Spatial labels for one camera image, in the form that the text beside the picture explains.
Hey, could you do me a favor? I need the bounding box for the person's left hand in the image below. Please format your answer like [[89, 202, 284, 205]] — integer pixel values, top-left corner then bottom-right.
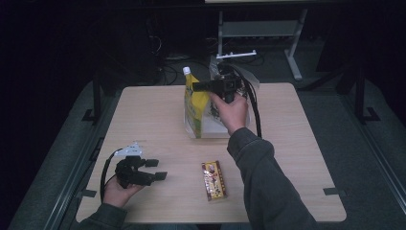
[[102, 176, 145, 209]]

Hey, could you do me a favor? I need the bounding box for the grey tape strip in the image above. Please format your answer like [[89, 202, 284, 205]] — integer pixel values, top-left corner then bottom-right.
[[76, 189, 98, 198], [323, 187, 348, 196]]

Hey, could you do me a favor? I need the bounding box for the black metal stand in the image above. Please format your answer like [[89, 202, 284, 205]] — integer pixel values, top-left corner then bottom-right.
[[353, 63, 381, 125], [81, 75, 103, 126]]

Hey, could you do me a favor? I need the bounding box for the white plastic container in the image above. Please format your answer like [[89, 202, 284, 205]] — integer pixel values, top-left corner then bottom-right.
[[183, 92, 252, 140]]

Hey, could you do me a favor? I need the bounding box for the yellow spouted drink pouch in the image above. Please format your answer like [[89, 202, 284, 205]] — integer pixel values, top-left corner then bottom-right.
[[182, 66, 212, 139]]

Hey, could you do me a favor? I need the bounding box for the person's right hand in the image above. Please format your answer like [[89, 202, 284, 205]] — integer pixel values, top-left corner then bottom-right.
[[209, 92, 249, 137]]

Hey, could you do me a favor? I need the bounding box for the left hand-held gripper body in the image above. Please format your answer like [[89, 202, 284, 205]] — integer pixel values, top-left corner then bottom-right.
[[114, 142, 156, 189]]

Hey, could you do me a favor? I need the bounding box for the left hand-held gripper cable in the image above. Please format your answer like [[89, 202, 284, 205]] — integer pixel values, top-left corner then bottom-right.
[[100, 148, 124, 203]]

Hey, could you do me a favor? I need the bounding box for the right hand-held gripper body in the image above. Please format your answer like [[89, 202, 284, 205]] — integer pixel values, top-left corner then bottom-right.
[[210, 50, 258, 104]]

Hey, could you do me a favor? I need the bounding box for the right hand-held gripper cable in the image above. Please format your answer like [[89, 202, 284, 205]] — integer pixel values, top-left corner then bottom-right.
[[229, 63, 262, 139]]

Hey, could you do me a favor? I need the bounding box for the yellow and red candy packet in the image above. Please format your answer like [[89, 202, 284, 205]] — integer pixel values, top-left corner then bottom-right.
[[200, 160, 228, 202]]

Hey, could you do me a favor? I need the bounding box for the hand-held gripper cable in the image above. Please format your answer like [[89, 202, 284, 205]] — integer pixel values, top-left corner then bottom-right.
[[100, 148, 124, 203], [229, 63, 262, 139]]

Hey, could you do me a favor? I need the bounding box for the white metal desk frame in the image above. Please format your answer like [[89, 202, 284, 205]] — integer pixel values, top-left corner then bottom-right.
[[216, 9, 309, 82]]

